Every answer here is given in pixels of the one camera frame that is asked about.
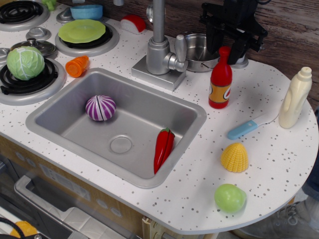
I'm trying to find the silver toy faucet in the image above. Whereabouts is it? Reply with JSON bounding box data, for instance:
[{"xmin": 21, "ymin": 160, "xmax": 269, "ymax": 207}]
[{"xmin": 132, "ymin": 0, "xmax": 188, "ymax": 91}]

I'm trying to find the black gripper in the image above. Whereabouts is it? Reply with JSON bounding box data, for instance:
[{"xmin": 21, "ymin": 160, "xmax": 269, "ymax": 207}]
[{"xmin": 200, "ymin": 0, "xmax": 268, "ymax": 65}]

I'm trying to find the grey stove knob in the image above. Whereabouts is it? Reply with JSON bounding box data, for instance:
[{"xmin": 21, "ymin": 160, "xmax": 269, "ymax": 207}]
[{"xmin": 25, "ymin": 26, "xmax": 51, "ymax": 40}]

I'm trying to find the green toy apple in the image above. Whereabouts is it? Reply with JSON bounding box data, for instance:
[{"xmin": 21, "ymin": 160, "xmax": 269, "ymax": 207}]
[{"xmin": 214, "ymin": 184, "xmax": 247, "ymax": 213}]

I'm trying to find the light green toy plate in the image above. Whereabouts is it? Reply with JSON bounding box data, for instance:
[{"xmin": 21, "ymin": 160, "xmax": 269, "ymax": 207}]
[{"xmin": 58, "ymin": 19, "xmax": 106, "ymax": 43}]

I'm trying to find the green toy cabbage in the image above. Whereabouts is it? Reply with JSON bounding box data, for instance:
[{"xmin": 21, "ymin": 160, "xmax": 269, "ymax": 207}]
[{"xmin": 6, "ymin": 46, "xmax": 45, "ymax": 81}]

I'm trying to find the purple toy onion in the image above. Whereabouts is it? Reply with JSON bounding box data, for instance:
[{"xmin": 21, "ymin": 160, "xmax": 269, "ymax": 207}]
[{"xmin": 85, "ymin": 95, "xmax": 117, "ymax": 121}]

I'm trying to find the orange toy carrot piece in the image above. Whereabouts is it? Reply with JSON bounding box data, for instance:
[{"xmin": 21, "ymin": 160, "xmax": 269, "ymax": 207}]
[{"xmin": 65, "ymin": 55, "xmax": 89, "ymax": 78}]

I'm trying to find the small steel pot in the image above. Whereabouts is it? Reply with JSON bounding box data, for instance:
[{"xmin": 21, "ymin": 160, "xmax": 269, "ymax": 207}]
[{"xmin": 182, "ymin": 32, "xmax": 219, "ymax": 73}]

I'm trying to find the steel pot lid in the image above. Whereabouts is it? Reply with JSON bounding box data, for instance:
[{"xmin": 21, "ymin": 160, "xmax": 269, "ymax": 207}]
[{"xmin": 10, "ymin": 38, "xmax": 56, "ymax": 57}]

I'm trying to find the red toy chili pepper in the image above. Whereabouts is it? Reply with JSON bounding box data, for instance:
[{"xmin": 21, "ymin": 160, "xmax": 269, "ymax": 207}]
[{"xmin": 154, "ymin": 127, "xmax": 175, "ymax": 174}]

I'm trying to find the back right stove burner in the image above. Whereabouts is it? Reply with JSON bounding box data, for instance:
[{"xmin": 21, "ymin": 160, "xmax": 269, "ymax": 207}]
[{"xmin": 55, "ymin": 23, "xmax": 120, "ymax": 57}]

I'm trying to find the stove burner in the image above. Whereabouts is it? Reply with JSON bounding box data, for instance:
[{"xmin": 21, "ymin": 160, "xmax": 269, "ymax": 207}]
[
  {"xmin": 55, "ymin": 23, "xmax": 120, "ymax": 57},
  {"xmin": 0, "ymin": 0, "xmax": 50, "ymax": 32},
  {"xmin": 0, "ymin": 58, "xmax": 66, "ymax": 106}
]

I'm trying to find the yellow toy corn piece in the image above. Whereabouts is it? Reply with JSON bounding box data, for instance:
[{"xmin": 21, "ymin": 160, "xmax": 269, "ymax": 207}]
[{"xmin": 220, "ymin": 142, "xmax": 248, "ymax": 173}]

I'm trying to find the blue handled toy knife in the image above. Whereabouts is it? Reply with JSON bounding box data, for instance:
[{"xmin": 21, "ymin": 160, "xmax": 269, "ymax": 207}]
[{"xmin": 227, "ymin": 111, "xmax": 279, "ymax": 140}]

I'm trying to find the red white toy cheese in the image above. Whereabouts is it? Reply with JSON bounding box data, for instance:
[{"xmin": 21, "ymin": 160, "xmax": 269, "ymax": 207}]
[{"xmin": 120, "ymin": 14, "xmax": 146, "ymax": 34}]

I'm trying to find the green toy vegetable top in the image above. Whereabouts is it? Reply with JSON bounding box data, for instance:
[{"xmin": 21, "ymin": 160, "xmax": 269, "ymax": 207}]
[{"xmin": 41, "ymin": 0, "xmax": 57, "ymax": 11}]

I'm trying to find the cream plastic toy bottle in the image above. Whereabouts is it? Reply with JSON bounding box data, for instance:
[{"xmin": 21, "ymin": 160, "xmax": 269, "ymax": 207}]
[{"xmin": 279, "ymin": 67, "xmax": 312, "ymax": 128}]

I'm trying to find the front left stove burner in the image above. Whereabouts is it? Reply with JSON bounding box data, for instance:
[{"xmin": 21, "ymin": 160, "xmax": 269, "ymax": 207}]
[{"xmin": 0, "ymin": 58, "xmax": 66, "ymax": 106}]

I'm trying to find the silver toy sink basin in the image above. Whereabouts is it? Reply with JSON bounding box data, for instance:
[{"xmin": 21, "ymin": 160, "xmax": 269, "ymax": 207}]
[{"xmin": 26, "ymin": 68, "xmax": 206, "ymax": 188}]

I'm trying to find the red toy ketchup bottle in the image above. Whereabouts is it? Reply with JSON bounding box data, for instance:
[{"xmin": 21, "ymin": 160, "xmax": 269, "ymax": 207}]
[{"xmin": 209, "ymin": 46, "xmax": 232, "ymax": 109}]

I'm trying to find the back left stove burner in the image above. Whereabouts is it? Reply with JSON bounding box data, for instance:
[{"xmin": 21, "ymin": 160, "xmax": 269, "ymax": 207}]
[{"xmin": 0, "ymin": 0, "xmax": 50, "ymax": 32}]

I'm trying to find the blue toy bowl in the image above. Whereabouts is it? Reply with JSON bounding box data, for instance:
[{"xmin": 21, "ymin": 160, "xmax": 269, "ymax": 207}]
[{"xmin": 70, "ymin": 4, "xmax": 103, "ymax": 20}]

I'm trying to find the grey oven door handle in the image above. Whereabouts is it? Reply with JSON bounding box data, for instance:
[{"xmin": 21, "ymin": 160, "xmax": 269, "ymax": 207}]
[{"xmin": 14, "ymin": 175, "xmax": 79, "ymax": 239}]

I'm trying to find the yellow toy in oven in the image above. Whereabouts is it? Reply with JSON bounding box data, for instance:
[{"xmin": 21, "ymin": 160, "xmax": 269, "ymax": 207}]
[{"xmin": 10, "ymin": 221, "xmax": 38, "ymax": 238}]

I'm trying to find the grey sneaker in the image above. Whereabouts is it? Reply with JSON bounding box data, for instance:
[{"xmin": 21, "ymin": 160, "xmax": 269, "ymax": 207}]
[{"xmin": 234, "ymin": 201, "xmax": 319, "ymax": 239}]

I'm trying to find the grey support pole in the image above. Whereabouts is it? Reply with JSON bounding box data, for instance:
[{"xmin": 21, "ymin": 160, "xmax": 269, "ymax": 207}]
[{"xmin": 231, "ymin": 55, "xmax": 249, "ymax": 69}]

